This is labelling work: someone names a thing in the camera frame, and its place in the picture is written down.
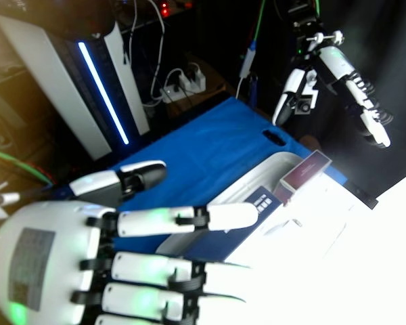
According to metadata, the small maroon box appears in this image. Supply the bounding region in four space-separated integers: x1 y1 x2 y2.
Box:
273 150 333 207

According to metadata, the white power cable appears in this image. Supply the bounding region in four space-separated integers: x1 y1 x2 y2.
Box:
128 0 166 106

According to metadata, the white curved handle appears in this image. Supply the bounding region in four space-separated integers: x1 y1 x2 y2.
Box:
263 218 304 237

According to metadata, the white adapter with blue plug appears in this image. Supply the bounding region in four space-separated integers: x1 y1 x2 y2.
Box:
235 40 258 100

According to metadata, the white power strip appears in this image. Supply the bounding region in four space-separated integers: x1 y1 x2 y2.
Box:
160 66 207 104

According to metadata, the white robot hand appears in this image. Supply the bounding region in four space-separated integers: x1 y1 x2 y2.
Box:
272 45 393 149
0 159 260 325

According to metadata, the black device with red lights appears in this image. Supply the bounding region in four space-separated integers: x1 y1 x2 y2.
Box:
154 0 194 18

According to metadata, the white computer tower, blue light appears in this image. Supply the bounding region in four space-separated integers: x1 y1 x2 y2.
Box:
0 13 150 162

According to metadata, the blue cloth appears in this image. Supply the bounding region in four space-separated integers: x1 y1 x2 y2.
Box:
108 96 348 258

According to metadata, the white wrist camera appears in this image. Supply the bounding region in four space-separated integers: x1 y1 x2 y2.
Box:
295 83 319 115

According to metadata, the green cable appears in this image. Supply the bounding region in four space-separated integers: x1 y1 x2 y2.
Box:
0 148 54 186
250 0 267 45

